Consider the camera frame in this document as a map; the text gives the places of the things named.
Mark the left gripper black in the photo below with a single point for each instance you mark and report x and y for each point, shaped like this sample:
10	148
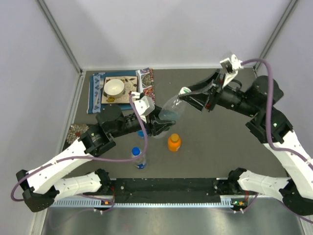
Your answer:
157	128

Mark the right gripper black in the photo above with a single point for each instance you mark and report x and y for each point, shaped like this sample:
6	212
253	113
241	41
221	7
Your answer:
199	101

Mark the clear bottle green label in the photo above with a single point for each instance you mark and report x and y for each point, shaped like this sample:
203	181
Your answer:
172	109

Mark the orange juice bottle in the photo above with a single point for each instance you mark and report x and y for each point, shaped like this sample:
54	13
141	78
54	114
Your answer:
174	142

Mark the white green bottle cap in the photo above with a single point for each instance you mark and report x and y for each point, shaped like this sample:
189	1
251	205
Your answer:
184	90

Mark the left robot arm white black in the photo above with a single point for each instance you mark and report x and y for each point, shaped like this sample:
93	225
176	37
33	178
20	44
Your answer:
46	184

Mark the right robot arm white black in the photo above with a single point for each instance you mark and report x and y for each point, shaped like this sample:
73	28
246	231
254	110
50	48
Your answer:
277	135

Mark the blue liquid bottle blue cap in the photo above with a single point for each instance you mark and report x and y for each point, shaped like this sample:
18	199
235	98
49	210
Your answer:
140	134

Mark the clear water bottle blue cap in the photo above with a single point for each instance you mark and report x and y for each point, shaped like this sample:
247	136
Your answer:
140	163

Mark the silver knife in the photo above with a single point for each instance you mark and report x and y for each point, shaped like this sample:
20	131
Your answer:
139	96

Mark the square floral plate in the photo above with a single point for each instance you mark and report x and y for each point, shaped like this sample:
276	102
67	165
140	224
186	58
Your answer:
131	85

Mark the white ceramic bowl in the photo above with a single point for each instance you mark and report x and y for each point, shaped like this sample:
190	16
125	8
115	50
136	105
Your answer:
114	88

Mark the blue patterned placemat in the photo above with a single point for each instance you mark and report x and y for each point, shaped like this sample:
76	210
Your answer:
145	77

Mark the silver fork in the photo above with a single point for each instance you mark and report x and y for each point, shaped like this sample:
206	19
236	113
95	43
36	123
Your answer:
101	84

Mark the dark floral coaster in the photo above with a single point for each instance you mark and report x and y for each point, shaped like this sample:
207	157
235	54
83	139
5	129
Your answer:
75	131

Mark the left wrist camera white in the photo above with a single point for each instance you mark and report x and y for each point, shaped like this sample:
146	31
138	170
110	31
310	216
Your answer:
144	106

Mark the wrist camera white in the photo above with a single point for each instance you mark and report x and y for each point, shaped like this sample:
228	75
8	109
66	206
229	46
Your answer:
231	66
144	106

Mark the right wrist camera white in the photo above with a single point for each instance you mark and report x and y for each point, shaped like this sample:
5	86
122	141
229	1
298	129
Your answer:
231	66

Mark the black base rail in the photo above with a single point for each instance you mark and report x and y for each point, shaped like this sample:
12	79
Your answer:
168	190

